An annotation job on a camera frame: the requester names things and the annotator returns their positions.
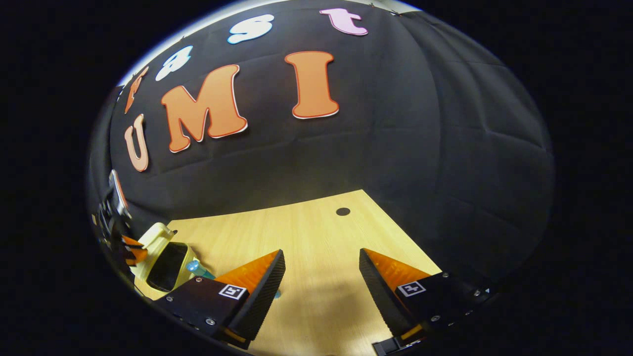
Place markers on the small cream yellow suitcase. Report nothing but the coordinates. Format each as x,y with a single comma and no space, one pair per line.
156,237

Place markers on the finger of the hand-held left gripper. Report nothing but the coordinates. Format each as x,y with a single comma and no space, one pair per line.
137,256
131,241

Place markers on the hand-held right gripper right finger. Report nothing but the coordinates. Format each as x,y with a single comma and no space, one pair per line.
381,301

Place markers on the translucent blue skincare tube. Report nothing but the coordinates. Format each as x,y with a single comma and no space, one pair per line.
198,268

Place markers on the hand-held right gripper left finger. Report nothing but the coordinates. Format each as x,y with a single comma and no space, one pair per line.
264,301

